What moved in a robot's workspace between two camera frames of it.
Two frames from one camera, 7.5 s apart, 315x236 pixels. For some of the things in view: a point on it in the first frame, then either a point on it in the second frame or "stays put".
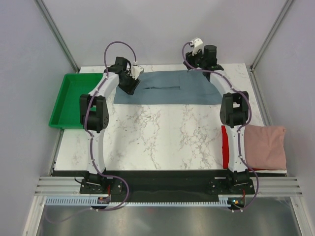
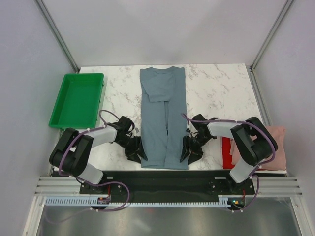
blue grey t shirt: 183,87 -> 164,116
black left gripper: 130,90 -> 138,145
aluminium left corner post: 58,34 stays put
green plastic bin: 66,113 stays put
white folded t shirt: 269,171 stays put
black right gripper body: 196,60 -> 198,141
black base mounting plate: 157,186 stays put
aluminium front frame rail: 263,186 stays put
